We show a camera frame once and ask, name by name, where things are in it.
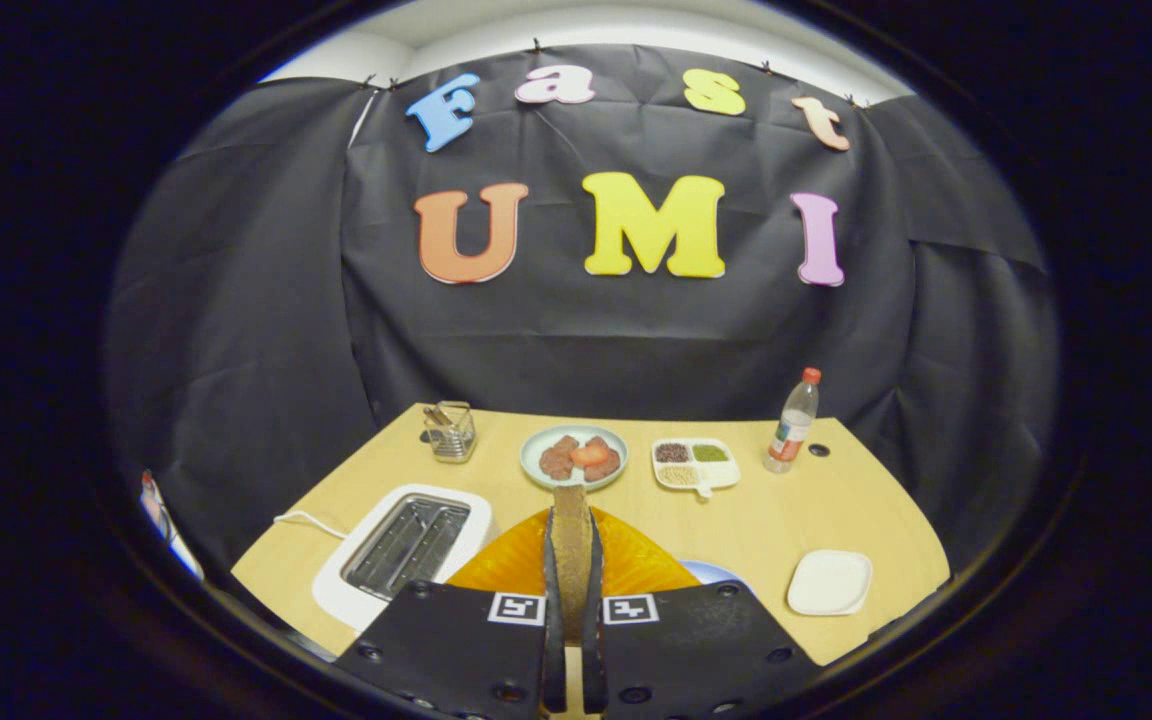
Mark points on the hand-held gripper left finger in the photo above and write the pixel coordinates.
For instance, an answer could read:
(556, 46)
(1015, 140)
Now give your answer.
(554, 600)

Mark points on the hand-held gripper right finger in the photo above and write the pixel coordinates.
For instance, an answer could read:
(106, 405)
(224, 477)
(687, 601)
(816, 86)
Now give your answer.
(593, 620)

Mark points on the brown toast slice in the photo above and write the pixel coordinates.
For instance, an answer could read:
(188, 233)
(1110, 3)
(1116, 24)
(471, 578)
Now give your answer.
(572, 560)

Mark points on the blue round plate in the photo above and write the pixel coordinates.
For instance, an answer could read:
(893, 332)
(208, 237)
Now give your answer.
(711, 576)

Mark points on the brown meat slice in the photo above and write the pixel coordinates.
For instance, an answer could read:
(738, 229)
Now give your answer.
(606, 468)
(557, 460)

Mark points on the pale green round plate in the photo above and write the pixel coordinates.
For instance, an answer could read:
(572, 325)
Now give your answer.
(530, 458)

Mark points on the red tomato slice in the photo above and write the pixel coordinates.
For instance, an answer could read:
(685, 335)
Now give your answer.
(591, 454)

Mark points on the beige grain portion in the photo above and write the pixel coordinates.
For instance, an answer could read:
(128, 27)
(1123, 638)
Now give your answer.
(677, 476)

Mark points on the dark beans portion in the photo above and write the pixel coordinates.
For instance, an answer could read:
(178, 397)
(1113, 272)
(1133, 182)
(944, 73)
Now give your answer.
(672, 452)

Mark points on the clear utensil holder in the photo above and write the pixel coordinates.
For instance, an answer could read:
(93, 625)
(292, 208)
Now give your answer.
(451, 440)

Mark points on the white divided tray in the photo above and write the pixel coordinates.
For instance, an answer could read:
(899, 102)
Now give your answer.
(721, 476)

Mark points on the green beans portion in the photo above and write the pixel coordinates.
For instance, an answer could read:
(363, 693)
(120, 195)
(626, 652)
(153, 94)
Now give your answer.
(710, 452)

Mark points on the white toaster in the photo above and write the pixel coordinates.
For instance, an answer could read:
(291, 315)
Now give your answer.
(331, 585)

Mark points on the white square plate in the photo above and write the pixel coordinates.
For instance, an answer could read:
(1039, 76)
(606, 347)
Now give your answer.
(829, 582)

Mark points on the black backdrop cloth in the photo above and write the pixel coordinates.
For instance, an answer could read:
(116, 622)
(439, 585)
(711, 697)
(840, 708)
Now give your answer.
(636, 340)

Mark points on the clear bottle with red cap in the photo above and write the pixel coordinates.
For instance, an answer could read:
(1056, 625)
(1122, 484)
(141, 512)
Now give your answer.
(793, 425)

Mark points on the red white blue object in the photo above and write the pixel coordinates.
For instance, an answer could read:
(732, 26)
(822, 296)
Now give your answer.
(168, 525)

